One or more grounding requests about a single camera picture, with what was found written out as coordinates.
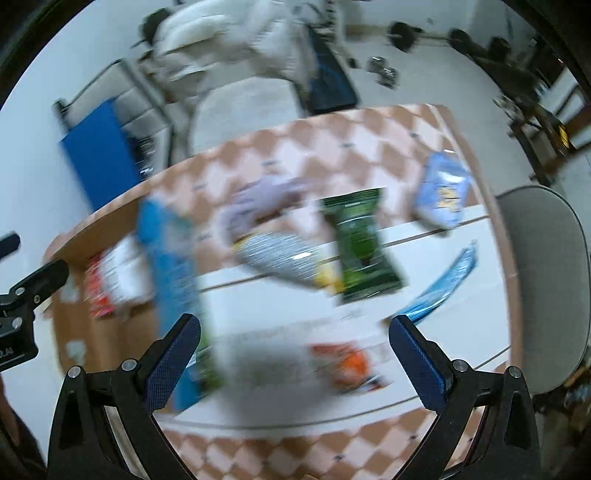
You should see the cardboard box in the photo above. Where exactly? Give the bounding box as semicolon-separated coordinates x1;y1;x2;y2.
44;222;165;372

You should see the light blue chips bag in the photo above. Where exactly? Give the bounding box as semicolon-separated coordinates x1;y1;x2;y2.
413;152;472;231

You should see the lilac cloth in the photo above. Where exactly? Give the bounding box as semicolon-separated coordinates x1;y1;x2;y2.
221;174;308;244

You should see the grey upholstered chair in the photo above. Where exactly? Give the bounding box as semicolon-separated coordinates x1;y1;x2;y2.
497;185;590;395

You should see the white puffer jacket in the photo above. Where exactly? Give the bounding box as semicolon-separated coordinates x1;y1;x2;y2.
141;1;318;99

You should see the panda red snack bag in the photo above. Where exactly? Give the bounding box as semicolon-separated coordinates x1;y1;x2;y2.
308;342;391;394

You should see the long blue snack package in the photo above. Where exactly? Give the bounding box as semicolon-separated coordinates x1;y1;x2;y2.
396;241;478;324

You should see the green blue milk carton box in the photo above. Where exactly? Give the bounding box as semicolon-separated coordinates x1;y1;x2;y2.
136;197;221;412

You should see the silver yellow sponge pouch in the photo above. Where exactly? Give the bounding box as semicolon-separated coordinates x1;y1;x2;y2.
232;232;344;294

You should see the blue mat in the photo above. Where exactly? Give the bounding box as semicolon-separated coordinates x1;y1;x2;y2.
60;99;141;211

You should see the green snack bag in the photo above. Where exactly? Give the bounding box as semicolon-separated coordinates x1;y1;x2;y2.
321;188;405;303

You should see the beige sofa chair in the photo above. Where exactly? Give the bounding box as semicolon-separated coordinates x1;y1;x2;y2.
185;77;301;156

